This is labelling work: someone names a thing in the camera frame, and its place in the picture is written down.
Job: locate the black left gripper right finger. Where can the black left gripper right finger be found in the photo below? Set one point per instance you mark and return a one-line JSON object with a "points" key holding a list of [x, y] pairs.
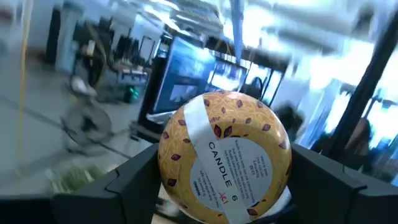
{"points": [[335, 199]]}

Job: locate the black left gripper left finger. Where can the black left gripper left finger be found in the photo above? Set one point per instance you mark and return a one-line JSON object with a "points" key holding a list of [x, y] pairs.
{"points": [[124, 193]]}

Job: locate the yellow red leaf candle tin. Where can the yellow red leaf candle tin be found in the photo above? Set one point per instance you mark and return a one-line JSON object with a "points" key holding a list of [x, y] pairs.
{"points": [[248, 112]]}

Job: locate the person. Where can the person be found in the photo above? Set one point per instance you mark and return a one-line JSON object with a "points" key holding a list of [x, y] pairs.
{"points": [[357, 140]]}

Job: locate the standing fan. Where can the standing fan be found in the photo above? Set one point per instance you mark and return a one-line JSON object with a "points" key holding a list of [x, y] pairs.
{"points": [[87, 121]]}

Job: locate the computer monitor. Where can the computer monitor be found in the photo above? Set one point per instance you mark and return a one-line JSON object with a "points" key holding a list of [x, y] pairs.
{"points": [[186, 71]]}

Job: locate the black rig frame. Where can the black rig frame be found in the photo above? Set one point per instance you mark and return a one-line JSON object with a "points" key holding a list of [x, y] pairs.
{"points": [[363, 87]]}

